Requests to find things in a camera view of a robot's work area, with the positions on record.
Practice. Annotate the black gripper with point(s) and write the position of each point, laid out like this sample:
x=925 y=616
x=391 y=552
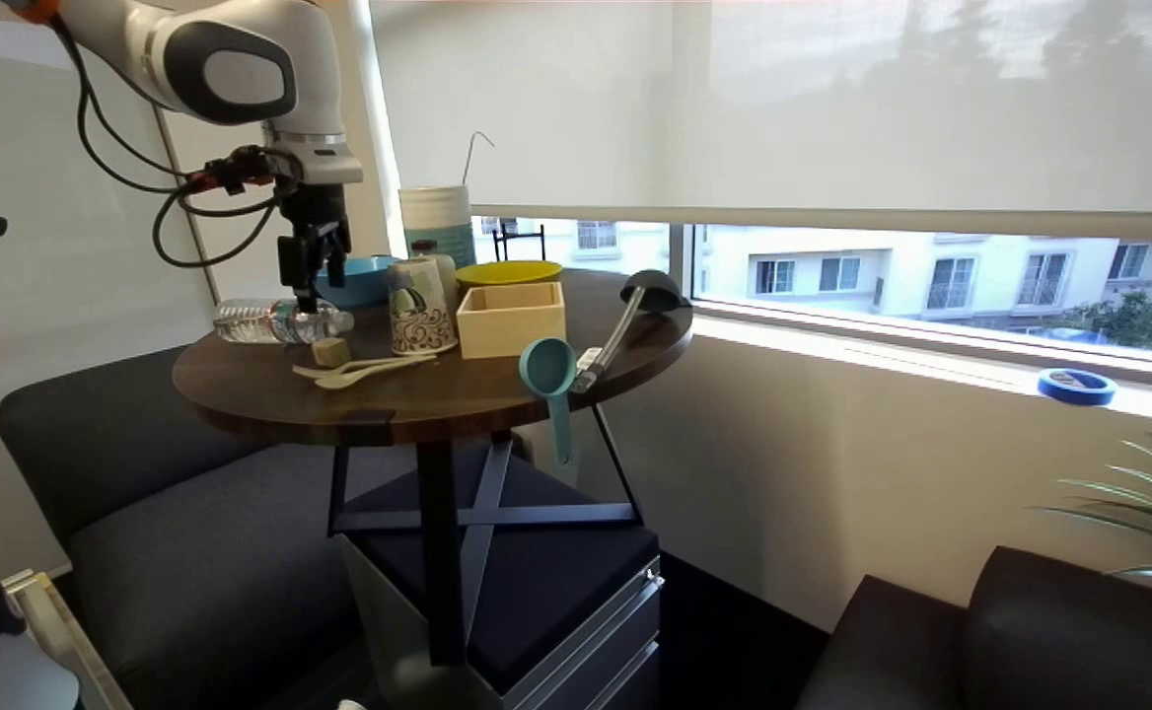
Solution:
x=312 y=224

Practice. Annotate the clear plastic water bottle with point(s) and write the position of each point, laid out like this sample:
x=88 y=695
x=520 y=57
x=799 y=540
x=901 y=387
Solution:
x=248 y=324

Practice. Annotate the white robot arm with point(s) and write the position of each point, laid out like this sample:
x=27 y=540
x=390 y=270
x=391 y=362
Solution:
x=221 y=63

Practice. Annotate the blue plastic bowl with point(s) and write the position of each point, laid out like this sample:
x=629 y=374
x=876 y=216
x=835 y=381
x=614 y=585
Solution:
x=370 y=279

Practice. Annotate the wooden spoon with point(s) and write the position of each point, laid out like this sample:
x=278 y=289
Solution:
x=333 y=381

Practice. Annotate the patterned white mug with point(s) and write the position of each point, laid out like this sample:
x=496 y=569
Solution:
x=421 y=308

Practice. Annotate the white and teal striped container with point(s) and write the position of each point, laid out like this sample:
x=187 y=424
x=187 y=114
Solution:
x=441 y=218

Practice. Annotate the yellow bowl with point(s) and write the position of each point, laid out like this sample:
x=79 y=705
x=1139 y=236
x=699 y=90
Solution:
x=512 y=276

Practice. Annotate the pale wooden box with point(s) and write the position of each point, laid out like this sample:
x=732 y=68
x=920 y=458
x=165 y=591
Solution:
x=512 y=331

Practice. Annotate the teal plastic scoop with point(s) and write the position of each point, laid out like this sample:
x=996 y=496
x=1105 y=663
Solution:
x=547 y=364

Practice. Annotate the black table base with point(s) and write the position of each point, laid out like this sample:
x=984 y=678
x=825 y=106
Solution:
x=441 y=553

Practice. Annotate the gray fabric sofa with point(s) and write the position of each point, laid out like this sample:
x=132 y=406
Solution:
x=169 y=553

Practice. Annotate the dark cabinet with silver sides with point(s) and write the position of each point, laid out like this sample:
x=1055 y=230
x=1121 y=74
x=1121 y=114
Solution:
x=540 y=579

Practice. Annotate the white roller blind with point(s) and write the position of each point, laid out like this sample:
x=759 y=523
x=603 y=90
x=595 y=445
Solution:
x=799 y=106

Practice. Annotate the white building outside window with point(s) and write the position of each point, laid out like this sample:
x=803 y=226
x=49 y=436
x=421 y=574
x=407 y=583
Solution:
x=866 y=270

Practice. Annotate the black leather armchair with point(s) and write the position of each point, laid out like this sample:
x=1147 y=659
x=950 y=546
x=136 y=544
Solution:
x=996 y=646

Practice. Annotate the white metal frame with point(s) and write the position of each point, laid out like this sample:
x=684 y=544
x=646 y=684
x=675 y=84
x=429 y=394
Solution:
x=65 y=634

